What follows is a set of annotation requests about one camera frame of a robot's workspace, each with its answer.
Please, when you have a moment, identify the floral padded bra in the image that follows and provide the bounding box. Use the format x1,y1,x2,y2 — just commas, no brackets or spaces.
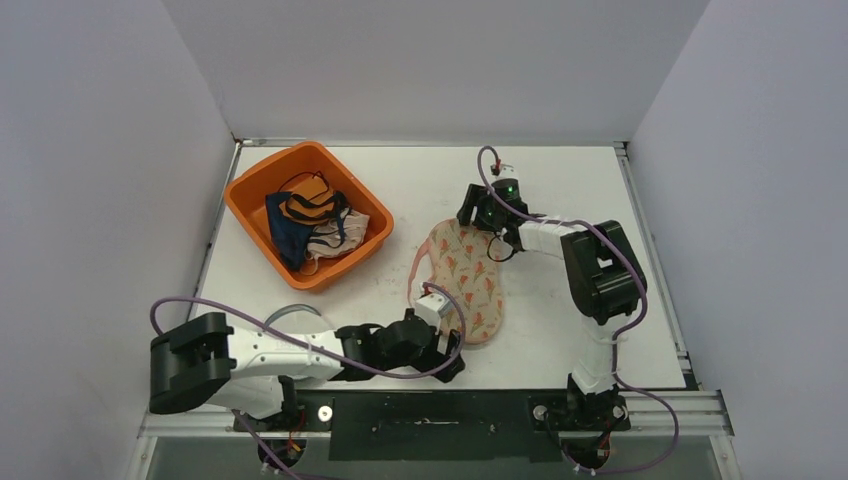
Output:
407,218,506,345

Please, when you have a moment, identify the white mesh laundry bag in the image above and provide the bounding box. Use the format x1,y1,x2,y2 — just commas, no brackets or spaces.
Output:
263,303,336,333

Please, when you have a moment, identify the navy blue bra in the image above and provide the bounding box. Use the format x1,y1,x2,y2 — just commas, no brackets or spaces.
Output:
265,192,313,271

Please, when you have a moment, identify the orange plastic tub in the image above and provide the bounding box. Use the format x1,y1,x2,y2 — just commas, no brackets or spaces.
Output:
224,142,394,292

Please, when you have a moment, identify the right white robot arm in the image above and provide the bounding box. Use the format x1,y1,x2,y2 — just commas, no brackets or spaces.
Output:
457,178,647,429

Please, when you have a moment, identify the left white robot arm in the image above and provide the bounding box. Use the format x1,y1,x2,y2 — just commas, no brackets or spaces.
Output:
148,310,465,431

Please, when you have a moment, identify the beige bra in tub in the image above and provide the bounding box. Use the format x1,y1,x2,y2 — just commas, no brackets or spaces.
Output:
305,208,370,260

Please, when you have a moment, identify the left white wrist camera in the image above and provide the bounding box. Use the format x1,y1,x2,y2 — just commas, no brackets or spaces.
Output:
413,292,455,329

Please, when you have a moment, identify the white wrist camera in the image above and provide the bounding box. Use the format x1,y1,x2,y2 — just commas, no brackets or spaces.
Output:
413,292,455,329
490,160,519,181

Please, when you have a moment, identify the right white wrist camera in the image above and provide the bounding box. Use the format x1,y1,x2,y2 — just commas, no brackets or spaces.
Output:
490,160,519,181

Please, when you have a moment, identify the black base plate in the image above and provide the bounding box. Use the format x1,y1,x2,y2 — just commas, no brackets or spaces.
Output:
233,389,631,463

